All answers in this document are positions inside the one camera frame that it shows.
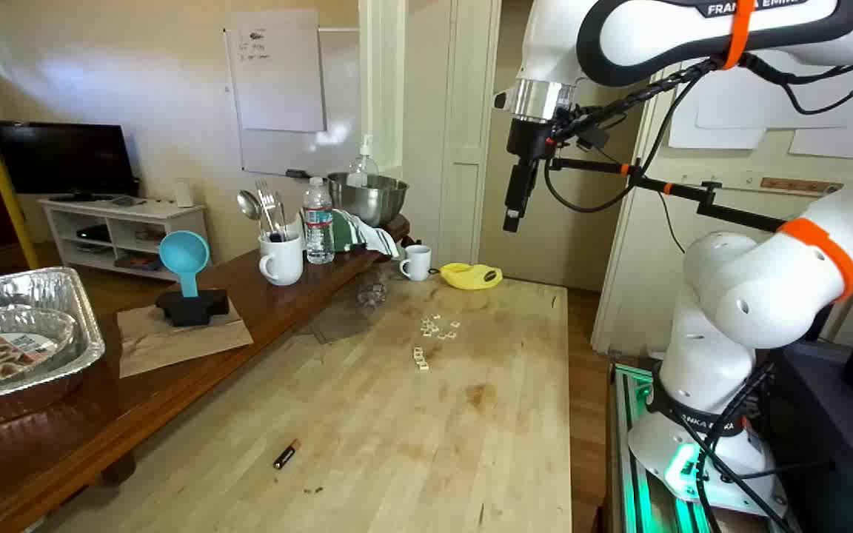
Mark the white television stand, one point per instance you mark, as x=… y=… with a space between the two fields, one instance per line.
x=119 y=211

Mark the crushed clear plastic bottle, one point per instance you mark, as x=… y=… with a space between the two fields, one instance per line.
x=374 y=288

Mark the white wall whiteboard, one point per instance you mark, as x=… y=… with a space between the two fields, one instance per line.
x=340 y=100

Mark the white wall paper sheet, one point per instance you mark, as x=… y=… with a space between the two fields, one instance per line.
x=276 y=70

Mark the aluminium base frame green light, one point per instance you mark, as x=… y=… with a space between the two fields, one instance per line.
x=636 y=476

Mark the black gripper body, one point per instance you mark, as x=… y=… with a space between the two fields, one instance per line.
x=532 y=144

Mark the black block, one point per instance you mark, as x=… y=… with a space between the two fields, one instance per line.
x=190 y=310

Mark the large black control box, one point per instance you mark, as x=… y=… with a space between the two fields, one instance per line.
x=831 y=455

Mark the black flat television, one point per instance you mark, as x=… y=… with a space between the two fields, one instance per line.
x=60 y=159

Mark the black rod with orange tape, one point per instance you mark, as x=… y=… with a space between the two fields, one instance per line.
x=683 y=187

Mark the green white striped towel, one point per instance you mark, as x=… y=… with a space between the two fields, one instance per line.
x=369 y=237

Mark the plain white mug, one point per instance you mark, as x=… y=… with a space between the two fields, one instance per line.
x=417 y=261

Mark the aluminium foil tray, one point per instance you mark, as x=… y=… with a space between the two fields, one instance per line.
x=60 y=297

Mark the white mug with utensils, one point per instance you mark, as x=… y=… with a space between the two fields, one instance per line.
x=282 y=261

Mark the clear plastic water bottle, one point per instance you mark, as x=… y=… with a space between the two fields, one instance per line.
x=317 y=223

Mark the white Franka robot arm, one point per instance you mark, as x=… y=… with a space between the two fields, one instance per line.
x=741 y=286

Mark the brown cardboard sheet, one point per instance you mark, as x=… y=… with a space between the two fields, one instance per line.
x=178 y=346

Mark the dark brown wooden table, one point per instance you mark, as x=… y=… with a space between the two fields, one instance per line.
x=280 y=307

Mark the small black marker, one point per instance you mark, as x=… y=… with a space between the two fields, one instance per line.
x=285 y=455

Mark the white handwritten sheet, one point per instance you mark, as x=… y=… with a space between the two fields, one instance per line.
x=725 y=123

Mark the metal spoon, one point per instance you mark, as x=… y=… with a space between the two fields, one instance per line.
x=249 y=206
x=271 y=209

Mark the cream tall cabinet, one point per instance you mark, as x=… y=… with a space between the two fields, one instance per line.
x=636 y=255

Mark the yellow banana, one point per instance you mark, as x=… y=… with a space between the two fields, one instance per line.
x=471 y=277

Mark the stainless steel mixing bowl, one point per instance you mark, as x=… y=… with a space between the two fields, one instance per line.
x=371 y=200

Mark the white panel door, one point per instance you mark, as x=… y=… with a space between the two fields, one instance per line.
x=451 y=119

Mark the long yellow stick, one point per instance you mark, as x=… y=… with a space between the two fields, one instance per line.
x=12 y=209

